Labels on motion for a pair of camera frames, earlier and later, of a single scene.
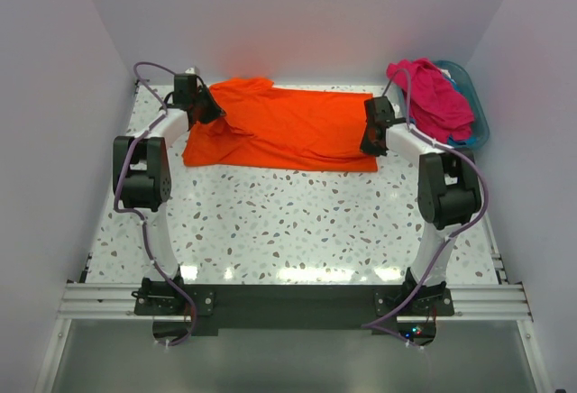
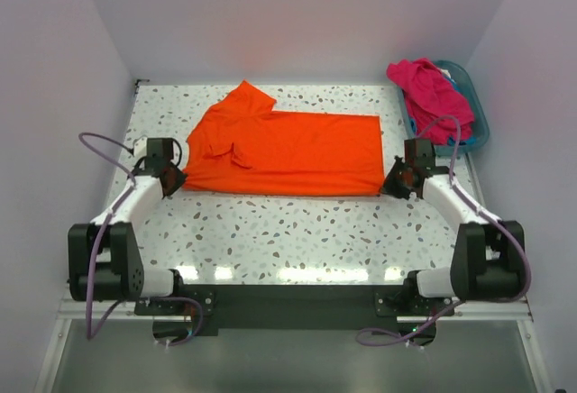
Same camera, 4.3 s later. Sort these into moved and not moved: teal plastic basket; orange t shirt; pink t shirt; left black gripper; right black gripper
Moved: left black gripper; orange t shirt; right black gripper
Not moved: teal plastic basket; pink t shirt
